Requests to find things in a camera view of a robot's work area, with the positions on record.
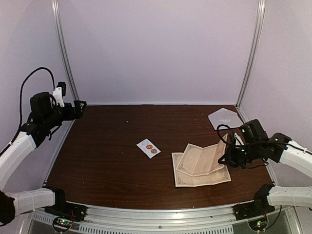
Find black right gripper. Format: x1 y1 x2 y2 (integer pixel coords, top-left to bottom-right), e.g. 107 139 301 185
218 141 261 169

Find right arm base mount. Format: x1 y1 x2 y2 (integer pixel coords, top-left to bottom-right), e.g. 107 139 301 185
233 184 275 232

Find black braided cable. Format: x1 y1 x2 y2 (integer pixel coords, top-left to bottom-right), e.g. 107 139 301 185
216 124 241 147
19 67 56 122

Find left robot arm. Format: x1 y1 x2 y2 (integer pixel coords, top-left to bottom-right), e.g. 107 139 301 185
0 87 87 226

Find right black braided cable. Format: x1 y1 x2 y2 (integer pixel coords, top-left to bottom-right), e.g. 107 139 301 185
216 124 241 147

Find aluminium frame post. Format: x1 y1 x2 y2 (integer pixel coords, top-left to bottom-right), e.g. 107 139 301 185
235 0 266 109
51 0 79 100

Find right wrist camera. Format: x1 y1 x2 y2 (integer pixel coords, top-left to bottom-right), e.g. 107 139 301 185
230 133 243 146

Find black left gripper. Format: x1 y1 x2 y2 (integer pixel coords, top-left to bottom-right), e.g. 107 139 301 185
43 101 87 130

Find beige letter paper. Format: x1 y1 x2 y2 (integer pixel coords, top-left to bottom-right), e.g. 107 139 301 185
175 134 228 177
172 153 231 187

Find left black braided cable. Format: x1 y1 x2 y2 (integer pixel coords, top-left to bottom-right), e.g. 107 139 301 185
19 67 56 122

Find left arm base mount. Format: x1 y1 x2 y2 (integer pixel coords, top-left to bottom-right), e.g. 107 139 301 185
44 186 87 234

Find grey envelope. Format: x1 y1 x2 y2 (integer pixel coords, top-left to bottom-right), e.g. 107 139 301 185
208 108 243 130

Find front aluminium rail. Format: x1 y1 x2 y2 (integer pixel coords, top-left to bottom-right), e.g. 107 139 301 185
24 204 300 234

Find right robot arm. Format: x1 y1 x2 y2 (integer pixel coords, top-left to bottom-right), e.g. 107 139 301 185
218 119 312 220

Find left aluminium frame post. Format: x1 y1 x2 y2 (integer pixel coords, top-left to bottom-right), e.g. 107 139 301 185
51 0 79 100

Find right aluminium frame post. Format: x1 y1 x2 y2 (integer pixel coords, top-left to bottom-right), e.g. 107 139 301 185
235 0 266 109

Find white sticker sheet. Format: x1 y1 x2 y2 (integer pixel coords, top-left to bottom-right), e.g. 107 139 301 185
137 138 161 159

